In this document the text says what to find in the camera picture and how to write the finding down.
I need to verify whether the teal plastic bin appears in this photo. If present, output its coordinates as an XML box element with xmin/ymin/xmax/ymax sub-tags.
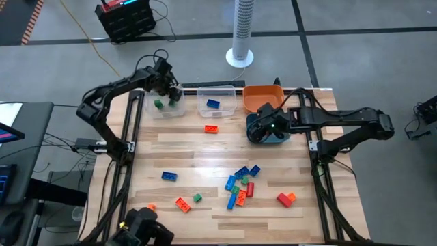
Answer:
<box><xmin>245</xmin><ymin>112</ymin><xmax>292</xmax><ymax>145</ymax></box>

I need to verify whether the red angled toy brick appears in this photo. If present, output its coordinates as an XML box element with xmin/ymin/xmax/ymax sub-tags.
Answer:
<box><xmin>276</xmin><ymin>192</ymin><xmax>294</xmax><ymax>208</ymax></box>

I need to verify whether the black mat with orange stripes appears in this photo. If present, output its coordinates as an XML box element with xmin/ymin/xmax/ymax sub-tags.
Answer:
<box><xmin>0</xmin><ymin>0</ymin><xmax>45</xmax><ymax>47</ymax></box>

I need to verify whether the yellow cable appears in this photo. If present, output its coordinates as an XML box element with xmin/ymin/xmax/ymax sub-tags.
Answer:
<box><xmin>59</xmin><ymin>0</ymin><xmax>121</xmax><ymax>78</ymax></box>

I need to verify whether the black power strip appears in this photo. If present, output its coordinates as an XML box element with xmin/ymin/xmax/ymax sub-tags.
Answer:
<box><xmin>180</xmin><ymin>80</ymin><xmax>246</xmax><ymax>89</ymax></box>

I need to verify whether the black aluminium table frame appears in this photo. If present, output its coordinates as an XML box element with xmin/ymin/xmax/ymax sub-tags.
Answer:
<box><xmin>80</xmin><ymin>87</ymin><xmax>371</xmax><ymax>246</ymax></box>

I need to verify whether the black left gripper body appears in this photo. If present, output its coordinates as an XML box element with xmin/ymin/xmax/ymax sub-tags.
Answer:
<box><xmin>152</xmin><ymin>69</ymin><xmax>180</xmax><ymax>99</ymax></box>

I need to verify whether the computer screen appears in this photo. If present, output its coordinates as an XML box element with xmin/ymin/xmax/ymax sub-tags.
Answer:
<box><xmin>0</xmin><ymin>122</ymin><xmax>26</xmax><ymax>144</ymax></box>

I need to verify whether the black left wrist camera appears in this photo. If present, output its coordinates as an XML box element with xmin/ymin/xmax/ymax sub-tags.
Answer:
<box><xmin>155</xmin><ymin>57</ymin><xmax>174</xmax><ymax>74</ymax></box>

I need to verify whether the clear plastic bin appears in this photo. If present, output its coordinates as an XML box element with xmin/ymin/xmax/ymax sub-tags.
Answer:
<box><xmin>196</xmin><ymin>85</ymin><xmax>238</xmax><ymax>118</ymax></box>
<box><xmin>143</xmin><ymin>87</ymin><xmax>187</xmax><ymax>120</ymax></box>

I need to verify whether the clear cup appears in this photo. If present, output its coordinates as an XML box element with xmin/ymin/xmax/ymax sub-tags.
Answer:
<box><xmin>70</xmin><ymin>206</ymin><xmax>85</xmax><ymax>223</ymax></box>

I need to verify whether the black desk base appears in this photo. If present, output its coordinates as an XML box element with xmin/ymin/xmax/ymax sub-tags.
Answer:
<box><xmin>25</xmin><ymin>177</ymin><xmax>89</xmax><ymax>208</ymax></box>

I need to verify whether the orange plastic bin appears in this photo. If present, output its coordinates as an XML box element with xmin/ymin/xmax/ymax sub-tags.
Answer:
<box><xmin>242</xmin><ymin>84</ymin><xmax>286</xmax><ymax>114</ymax></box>

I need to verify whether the dark grey desk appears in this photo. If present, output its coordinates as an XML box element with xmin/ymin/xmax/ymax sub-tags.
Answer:
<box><xmin>0</xmin><ymin>101</ymin><xmax>55</xmax><ymax>206</ymax></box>

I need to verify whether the black power brick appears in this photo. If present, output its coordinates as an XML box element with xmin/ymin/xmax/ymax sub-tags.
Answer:
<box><xmin>74</xmin><ymin>137</ymin><xmax>100</xmax><ymax>152</ymax></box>

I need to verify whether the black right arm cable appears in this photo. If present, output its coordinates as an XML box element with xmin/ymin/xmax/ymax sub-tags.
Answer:
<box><xmin>278</xmin><ymin>87</ymin><xmax>324</xmax><ymax>112</ymax></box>

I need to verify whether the white tower fan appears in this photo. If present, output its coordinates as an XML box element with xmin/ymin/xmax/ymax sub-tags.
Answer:
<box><xmin>225</xmin><ymin>0</ymin><xmax>255</xmax><ymax>69</ymax></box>

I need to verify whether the black keyboard with blue lights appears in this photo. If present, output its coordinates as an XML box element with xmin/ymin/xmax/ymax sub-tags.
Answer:
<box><xmin>0</xmin><ymin>163</ymin><xmax>18</xmax><ymax>206</ymax></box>

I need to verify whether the black crate with red top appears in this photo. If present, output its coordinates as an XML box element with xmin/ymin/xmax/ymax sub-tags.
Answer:
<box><xmin>94</xmin><ymin>0</ymin><xmax>158</xmax><ymax>44</ymax></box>

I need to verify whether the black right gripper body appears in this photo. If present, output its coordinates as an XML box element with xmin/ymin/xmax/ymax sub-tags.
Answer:
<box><xmin>254</xmin><ymin>102</ymin><xmax>290</xmax><ymax>136</ymax></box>

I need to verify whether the black equipment with cables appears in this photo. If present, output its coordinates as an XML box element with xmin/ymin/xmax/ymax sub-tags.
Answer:
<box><xmin>404</xmin><ymin>94</ymin><xmax>437</xmax><ymax>141</ymax></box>

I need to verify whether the white paper sheet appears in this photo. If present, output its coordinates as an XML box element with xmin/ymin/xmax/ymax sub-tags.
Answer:
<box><xmin>0</xmin><ymin>102</ymin><xmax>23</xmax><ymax>128</ymax></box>

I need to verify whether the black device with yellow tag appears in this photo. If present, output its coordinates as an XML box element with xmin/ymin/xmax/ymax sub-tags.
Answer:
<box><xmin>105</xmin><ymin>207</ymin><xmax>175</xmax><ymax>246</ymax></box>

